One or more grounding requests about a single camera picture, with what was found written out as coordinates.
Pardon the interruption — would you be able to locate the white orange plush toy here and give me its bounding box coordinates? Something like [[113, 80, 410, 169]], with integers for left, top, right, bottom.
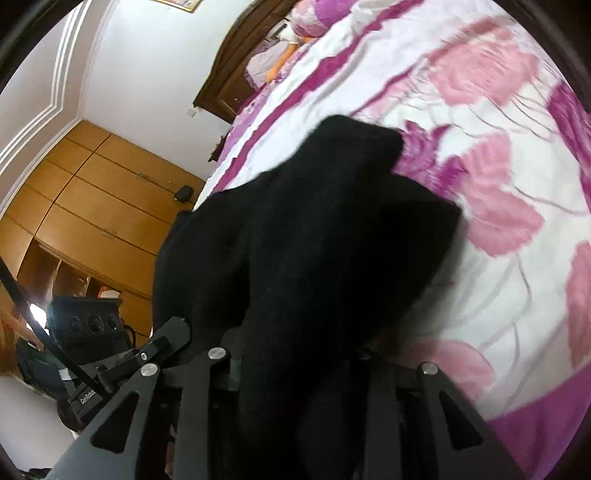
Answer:
[[268, 18, 315, 79]]

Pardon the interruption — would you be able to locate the dark wooden headboard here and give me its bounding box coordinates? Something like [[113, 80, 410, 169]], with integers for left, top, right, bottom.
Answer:
[[193, 0, 296, 123]]

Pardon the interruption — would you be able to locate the wooden wardrobe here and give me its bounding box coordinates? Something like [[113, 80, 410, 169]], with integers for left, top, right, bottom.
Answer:
[[0, 119, 206, 374]]

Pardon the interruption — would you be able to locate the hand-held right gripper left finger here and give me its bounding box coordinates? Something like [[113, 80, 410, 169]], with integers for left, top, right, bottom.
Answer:
[[48, 346, 243, 480]]

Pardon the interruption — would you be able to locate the black buttoned cardigan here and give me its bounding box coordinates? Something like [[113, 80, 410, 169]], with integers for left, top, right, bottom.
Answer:
[[151, 114, 467, 480]]

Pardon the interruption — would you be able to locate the pale purple pillow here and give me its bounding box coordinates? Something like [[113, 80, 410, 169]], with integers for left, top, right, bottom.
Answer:
[[245, 46, 289, 88]]

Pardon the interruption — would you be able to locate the pink purple floral bedspread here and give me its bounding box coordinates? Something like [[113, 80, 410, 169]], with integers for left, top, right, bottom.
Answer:
[[191, 0, 591, 480]]

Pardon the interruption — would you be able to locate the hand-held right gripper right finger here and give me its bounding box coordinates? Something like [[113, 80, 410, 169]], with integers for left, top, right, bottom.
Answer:
[[358, 348, 527, 480]]

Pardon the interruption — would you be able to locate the dark bag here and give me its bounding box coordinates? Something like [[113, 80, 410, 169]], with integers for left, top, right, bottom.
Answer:
[[16, 339, 70, 398]]

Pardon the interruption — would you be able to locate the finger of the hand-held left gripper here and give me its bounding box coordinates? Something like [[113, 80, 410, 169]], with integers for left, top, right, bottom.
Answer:
[[97, 318, 192, 393]]

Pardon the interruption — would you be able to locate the thick black cable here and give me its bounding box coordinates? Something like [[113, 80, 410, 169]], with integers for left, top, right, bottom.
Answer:
[[0, 256, 100, 388]]

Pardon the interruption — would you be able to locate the dark wooden nightstand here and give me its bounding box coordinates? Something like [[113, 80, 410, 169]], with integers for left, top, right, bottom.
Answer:
[[208, 134, 229, 162]]

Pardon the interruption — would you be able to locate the framed wall picture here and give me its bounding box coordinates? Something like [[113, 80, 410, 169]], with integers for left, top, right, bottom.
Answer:
[[152, 0, 201, 12]]

